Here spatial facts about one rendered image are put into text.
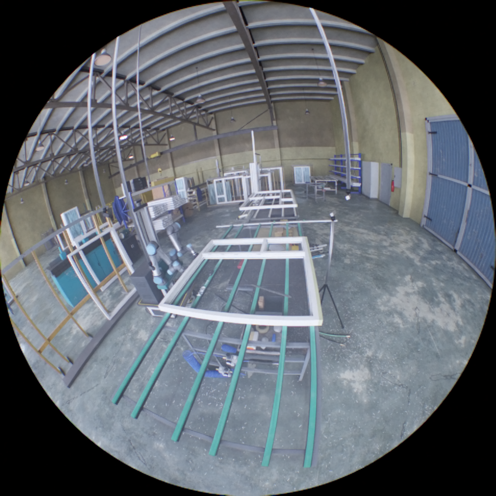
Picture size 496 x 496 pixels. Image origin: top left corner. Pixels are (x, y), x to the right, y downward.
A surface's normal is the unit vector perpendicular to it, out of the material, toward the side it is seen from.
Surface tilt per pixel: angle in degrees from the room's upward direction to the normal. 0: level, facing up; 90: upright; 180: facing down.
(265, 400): 0
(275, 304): 0
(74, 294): 90
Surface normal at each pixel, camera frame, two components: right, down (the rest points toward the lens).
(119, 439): -0.13, -0.88
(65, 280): 0.97, -0.02
